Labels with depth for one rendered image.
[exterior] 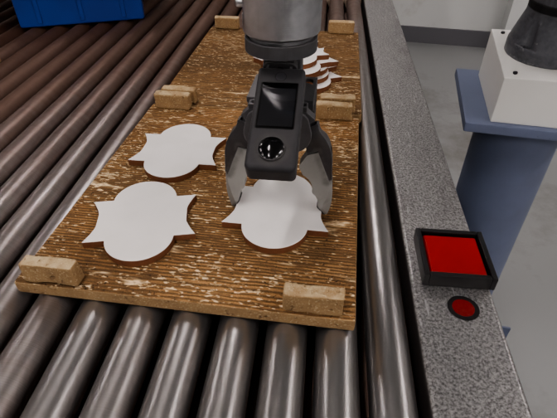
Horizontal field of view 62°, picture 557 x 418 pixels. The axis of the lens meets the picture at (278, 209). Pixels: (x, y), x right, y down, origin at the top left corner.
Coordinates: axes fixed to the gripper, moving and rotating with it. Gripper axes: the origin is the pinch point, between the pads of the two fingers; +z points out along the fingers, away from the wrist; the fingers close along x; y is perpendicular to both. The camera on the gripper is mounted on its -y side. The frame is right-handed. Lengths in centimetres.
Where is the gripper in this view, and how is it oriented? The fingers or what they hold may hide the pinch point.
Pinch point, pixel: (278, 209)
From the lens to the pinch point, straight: 55.5
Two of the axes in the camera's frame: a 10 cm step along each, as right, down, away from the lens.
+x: -9.9, -0.9, 1.1
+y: 1.4, -6.2, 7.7
